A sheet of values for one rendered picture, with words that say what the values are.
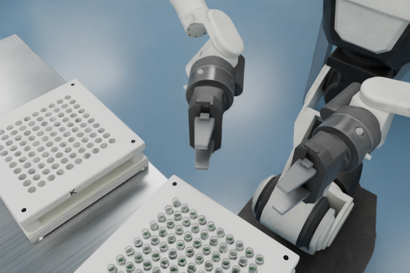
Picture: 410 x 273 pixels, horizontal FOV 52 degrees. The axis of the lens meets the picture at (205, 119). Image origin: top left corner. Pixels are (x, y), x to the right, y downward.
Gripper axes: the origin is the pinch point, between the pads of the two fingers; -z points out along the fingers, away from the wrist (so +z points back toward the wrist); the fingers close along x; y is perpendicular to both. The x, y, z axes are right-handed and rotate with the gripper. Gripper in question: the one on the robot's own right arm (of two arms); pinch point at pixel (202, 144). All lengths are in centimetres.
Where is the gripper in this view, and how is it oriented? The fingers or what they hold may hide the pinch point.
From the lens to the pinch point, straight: 69.0
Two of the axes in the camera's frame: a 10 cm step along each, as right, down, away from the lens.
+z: 1.0, -7.2, 6.9
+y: -9.9, -0.7, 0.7
